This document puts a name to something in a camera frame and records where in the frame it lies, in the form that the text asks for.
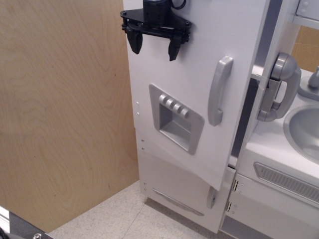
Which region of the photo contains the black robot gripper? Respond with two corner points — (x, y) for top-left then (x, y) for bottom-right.
(120, 0), (191, 61)

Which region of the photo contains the white fridge door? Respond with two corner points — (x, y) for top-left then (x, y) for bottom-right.
(124, 0), (270, 190)

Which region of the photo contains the white toy fridge cabinet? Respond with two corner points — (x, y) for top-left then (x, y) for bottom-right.
(134, 0), (300, 235)

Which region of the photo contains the grey ice dispenser panel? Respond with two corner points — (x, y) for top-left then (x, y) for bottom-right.
(149, 84), (204, 155)

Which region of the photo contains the grey toy telephone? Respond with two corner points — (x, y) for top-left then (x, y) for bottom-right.
(258, 52), (302, 122)

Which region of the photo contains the white upper cabinet door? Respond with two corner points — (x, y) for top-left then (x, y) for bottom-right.
(293, 0), (319, 29)

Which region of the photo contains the white lower freezer door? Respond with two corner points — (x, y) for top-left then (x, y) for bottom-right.
(137, 126), (237, 234)

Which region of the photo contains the silver freezer trim strip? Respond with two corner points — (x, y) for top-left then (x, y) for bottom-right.
(153, 189), (204, 216)

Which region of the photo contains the grey toy faucet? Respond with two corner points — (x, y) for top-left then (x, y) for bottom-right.
(298, 67), (319, 101)

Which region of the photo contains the silver upper cabinet hinge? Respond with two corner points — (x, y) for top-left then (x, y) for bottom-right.
(232, 179), (239, 192)

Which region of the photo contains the silver cabinet hinge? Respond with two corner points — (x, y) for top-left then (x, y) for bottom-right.
(226, 201), (232, 212)
(232, 179), (239, 192)

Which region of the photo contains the grey toy sink basin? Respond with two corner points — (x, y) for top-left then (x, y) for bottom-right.
(284, 105), (319, 164)

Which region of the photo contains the silver lower cabinet hinge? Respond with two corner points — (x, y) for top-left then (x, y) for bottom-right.
(226, 201), (232, 212)

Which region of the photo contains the white toy kitchen counter unit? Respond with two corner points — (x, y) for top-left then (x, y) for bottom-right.
(219, 67), (319, 239)

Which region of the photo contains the grey vent grille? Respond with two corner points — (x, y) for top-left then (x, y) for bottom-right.
(253, 162), (319, 204)

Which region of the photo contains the black cable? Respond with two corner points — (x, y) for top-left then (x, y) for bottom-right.
(170, 0), (187, 9)

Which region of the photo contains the grey fridge door handle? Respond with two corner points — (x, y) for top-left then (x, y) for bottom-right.
(207, 55), (233, 126)

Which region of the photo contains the grey freezer door handle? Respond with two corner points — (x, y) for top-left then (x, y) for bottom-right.
(206, 186), (216, 209)

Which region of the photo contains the black base with metal rail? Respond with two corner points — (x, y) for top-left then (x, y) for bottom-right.
(0, 207), (52, 239)

